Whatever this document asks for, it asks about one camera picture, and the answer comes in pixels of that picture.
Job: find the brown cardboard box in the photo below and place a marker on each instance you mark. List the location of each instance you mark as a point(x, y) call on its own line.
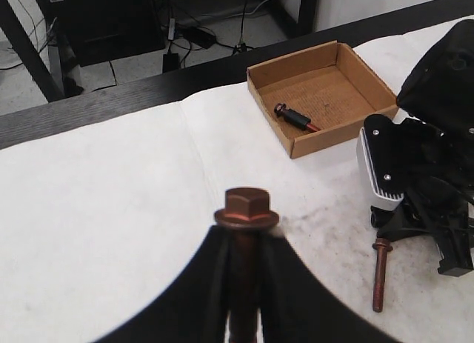
point(326, 80)

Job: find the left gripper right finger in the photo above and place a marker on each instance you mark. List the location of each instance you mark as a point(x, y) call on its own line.
point(303, 309)

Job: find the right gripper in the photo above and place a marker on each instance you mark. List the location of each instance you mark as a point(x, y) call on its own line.
point(426, 180)

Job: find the black computer case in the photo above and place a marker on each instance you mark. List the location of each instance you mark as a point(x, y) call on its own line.
point(111, 24)

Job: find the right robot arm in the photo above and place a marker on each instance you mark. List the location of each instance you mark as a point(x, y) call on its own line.
point(444, 69)

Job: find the black power adapter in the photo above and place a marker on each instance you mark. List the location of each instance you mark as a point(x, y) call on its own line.
point(170, 62)

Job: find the black desk leg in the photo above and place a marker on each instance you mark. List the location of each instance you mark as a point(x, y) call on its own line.
point(27, 43)
point(308, 9)

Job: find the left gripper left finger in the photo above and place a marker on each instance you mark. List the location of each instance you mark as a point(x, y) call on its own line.
point(177, 306)

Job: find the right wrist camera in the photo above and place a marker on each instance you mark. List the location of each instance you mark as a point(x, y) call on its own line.
point(370, 172)

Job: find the copper flange bolt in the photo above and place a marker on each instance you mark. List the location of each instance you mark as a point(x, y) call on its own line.
point(379, 276)
point(246, 209)
point(279, 109)

